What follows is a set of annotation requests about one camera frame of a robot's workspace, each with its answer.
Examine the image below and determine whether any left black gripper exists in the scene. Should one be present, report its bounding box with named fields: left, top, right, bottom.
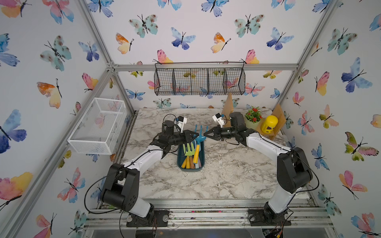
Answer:
left=169, top=131, right=198, bottom=147

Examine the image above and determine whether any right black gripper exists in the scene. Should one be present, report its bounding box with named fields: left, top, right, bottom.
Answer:
left=202, top=125, right=237, bottom=141

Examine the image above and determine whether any teal plastic storage box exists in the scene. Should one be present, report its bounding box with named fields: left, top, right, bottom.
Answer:
left=177, top=142, right=205, bottom=172

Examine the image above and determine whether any green fork wooden handle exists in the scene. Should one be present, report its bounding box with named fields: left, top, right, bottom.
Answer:
left=183, top=143, right=195, bottom=169

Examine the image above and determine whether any teal claw rake yellow handle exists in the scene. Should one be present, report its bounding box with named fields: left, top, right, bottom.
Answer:
left=186, top=156, right=191, bottom=169

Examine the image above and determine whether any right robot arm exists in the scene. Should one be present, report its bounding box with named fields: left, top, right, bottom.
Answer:
left=203, top=112, right=313, bottom=215

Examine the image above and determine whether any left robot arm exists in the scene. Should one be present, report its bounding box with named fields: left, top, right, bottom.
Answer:
left=100, top=116, right=199, bottom=219

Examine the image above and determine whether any potted red flower plant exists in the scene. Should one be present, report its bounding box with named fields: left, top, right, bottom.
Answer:
left=244, top=107, right=263, bottom=130

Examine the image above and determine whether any wooden shelf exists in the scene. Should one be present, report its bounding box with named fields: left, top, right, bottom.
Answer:
left=221, top=94, right=286, bottom=140

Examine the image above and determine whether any yellow jar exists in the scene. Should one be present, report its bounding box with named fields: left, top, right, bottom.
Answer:
left=261, top=115, right=279, bottom=134

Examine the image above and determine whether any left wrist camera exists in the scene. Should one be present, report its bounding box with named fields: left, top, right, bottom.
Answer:
left=176, top=116, right=187, bottom=133

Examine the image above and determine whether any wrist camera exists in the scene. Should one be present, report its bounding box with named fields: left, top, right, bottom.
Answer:
left=176, top=116, right=187, bottom=133
left=212, top=113, right=225, bottom=128

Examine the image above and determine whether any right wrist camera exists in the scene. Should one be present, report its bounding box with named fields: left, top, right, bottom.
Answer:
left=212, top=113, right=225, bottom=128

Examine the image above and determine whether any black wire wall basket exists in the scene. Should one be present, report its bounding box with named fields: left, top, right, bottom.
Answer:
left=153, top=61, right=246, bottom=99

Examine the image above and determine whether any white mesh wall basket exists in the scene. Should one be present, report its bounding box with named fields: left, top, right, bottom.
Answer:
left=67, top=98, right=127, bottom=155

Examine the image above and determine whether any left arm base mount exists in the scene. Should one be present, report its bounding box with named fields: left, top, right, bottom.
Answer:
left=126, top=209, right=169, bottom=228

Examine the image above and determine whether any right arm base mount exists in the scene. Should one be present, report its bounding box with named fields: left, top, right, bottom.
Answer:
left=248, top=209, right=291, bottom=226

